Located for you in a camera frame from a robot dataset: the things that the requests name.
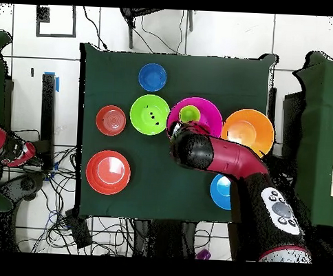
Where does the long black bar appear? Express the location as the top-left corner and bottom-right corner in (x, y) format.
(38, 73), (58, 171)

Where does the tangle of floor cables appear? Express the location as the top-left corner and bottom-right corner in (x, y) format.
(14, 128), (141, 257)

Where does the black round floor stand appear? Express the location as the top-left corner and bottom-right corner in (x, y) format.
(0, 171), (48, 208)

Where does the small purple floor object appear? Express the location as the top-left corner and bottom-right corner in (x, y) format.
(195, 248), (212, 260)

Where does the lime green plastic cup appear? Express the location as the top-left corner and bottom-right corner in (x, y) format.
(178, 104), (202, 125)

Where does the black power brick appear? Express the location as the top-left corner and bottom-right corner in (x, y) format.
(63, 209), (94, 250)

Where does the small red-orange plastic bowl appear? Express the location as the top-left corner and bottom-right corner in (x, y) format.
(94, 104), (128, 138)

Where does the wide red-orange plastic bowl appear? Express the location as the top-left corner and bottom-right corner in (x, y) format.
(84, 148), (133, 197)

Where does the black square floor frame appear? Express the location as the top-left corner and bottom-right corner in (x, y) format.
(34, 4), (78, 39)

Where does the black floor cable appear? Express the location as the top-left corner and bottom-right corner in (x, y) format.
(81, 6), (111, 51)

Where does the large pink plastic bowl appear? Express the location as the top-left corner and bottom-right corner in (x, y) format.
(165, 95), (225, 140)

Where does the black camera tripod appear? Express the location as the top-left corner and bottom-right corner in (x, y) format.
(118, 7), (195, 52)

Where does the lime green plastic bowl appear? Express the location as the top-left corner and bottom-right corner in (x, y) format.
(128, 93), (172, 137)

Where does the large orange plastic bowl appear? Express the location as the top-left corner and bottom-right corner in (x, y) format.
(219, 107), (277, 160)

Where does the black pedestal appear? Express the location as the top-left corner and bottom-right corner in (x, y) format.
(132, 219), (199, 260)

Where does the light blue plastic bowl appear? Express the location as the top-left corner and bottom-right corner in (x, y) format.
(209, 173), (234, 211)

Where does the small dark blue bowl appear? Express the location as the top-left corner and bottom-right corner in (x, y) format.
(137, 62), (169, 93)

